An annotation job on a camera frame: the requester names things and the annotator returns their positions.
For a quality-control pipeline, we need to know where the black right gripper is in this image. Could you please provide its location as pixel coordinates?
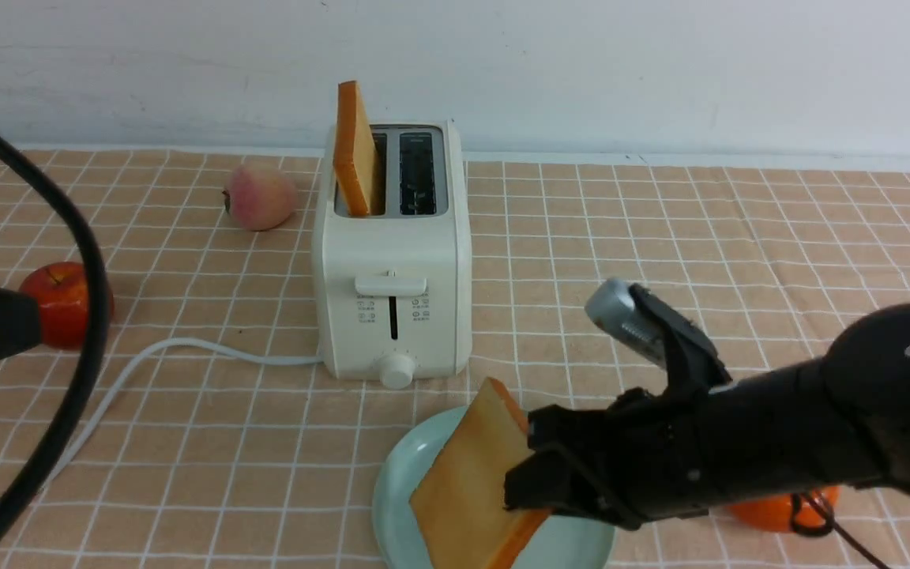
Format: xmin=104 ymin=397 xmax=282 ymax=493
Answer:
xmin=503 ymin=389 xmax=713 ymax=532

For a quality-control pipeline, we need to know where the toasted bread slice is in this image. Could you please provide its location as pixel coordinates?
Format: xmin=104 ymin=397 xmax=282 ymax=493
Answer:
xmin=409 ymin=377 xmax=551 ymax=568
xmin=333 ymin=81 xmax=384 ymax=217

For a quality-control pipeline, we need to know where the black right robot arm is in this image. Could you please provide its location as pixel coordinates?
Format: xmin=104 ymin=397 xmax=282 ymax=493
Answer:
xmin=503 ymin=303 xmax=910 ymax=532

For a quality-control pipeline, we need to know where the light blue round plate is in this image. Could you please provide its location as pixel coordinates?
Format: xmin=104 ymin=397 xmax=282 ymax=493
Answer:
xmin=372 ymin=406 xmax=616 ymax=568

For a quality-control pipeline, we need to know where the orange persimmon with green leaf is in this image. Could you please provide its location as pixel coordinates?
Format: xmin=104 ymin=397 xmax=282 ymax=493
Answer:
xmin=727 ymin=486 xmax=840 ymax=537

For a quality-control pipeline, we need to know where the white two-slot toaster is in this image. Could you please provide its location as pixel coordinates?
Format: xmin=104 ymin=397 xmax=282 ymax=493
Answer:
xmin=311 ymin=122 xmax=472 ymax=390

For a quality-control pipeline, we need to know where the orange checkered tablecloth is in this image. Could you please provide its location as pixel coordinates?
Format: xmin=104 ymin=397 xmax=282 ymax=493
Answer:
xmin=0 ymin=150 xmax=910 ymax=568

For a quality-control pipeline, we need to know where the pink peach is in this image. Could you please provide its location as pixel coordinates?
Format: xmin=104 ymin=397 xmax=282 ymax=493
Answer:
xmin=223 ymin=164 xmax=299 ymax=232

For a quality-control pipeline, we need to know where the red apple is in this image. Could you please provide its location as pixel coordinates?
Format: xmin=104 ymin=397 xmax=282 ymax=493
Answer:
xmin=19 ymin=262 xmax=89 ymax=352

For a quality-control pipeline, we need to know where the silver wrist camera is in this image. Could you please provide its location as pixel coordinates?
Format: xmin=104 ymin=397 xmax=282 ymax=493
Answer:
xmin=585 ymin=278 xmax=667 ymax=371

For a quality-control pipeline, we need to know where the thin black cable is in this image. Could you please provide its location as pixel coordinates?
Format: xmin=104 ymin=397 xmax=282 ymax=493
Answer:
xmin=788 ymin=490 xmax=890 ymax=569

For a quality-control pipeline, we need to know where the black thick cable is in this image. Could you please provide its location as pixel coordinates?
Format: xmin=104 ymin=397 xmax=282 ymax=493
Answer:
xmin=0 ymin=101 xmax=111 ymax=569

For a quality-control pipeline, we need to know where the white toaster power cord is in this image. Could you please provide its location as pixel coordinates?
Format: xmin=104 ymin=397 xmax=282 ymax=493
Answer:
xmin=0 ymin=338 xmax=323 ymax=508

